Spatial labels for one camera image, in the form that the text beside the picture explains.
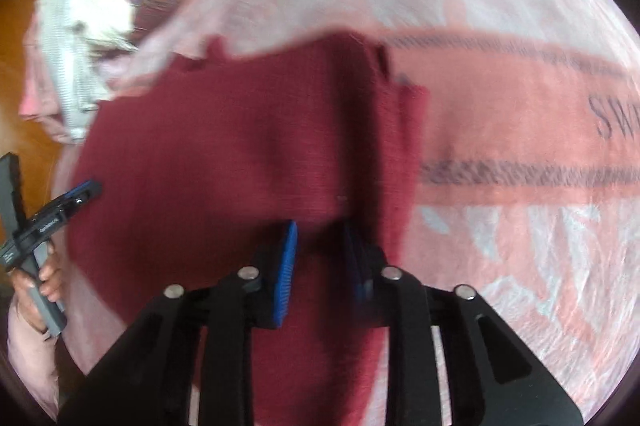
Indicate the pink patterned bed blanket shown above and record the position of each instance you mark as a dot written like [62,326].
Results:
[500,105]

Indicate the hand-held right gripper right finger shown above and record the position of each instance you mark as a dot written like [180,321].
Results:
[354,268]

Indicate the white striped garment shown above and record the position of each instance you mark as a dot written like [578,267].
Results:
[85,35]

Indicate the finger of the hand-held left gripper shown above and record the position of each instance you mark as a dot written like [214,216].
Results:
[82,194]
[10,186]

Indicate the dark red knit sweater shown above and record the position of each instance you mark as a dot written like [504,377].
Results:
[225,145]

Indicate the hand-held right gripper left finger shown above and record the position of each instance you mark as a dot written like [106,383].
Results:
[285,276]

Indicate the pink garment pile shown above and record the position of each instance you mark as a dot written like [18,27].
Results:
[40,90]

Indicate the person's left hand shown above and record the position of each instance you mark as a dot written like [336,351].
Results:
[50,276]

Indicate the wooden wardrobe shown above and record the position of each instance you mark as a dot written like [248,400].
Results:
[15,55]

